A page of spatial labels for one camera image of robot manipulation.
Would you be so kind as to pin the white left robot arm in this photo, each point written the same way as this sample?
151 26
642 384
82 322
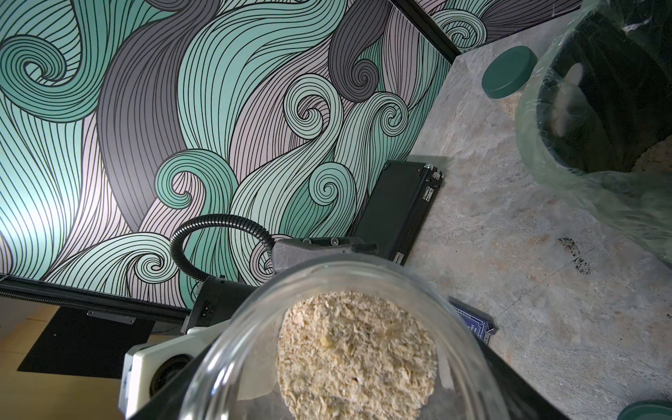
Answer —
217 298

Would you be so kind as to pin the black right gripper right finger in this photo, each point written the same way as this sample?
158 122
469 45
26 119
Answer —
522 401

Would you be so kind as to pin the blue card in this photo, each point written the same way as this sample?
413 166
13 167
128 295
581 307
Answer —
481 324

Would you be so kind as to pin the black flat tray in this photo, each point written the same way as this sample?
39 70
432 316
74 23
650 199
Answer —
394 212

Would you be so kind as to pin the green jar lid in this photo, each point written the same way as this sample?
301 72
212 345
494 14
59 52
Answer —
647 410

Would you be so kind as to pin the oatmeal pile in bin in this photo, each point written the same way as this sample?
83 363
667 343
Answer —
656 159

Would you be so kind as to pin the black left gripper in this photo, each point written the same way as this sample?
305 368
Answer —
288 253

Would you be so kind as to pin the black corner frame post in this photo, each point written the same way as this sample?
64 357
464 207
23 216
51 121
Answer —
422 21

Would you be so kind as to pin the black bin with green liner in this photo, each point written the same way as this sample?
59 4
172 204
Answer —
596 101

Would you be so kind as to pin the green-lidded oatmeal jar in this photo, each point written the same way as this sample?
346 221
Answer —
507 76

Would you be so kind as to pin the glass oatmeal jar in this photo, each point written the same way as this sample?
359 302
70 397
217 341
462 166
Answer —
352 337

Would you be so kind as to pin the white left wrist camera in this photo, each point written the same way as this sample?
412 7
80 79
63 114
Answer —
149 367

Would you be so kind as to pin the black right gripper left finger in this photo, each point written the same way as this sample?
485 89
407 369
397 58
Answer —
168 399

